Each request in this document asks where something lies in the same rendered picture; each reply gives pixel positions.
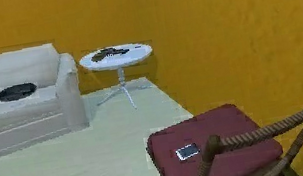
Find white round side table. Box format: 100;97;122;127
77;39;162;117

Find black elongated object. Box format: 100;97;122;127
89;44;131;64

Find grey phone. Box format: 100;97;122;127
173;141;202;163

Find wooden chair with red cushion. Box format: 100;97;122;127
139;81;303;176

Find black oval object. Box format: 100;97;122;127
0;81;39;104

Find white sofa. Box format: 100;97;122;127
0;38;94;164

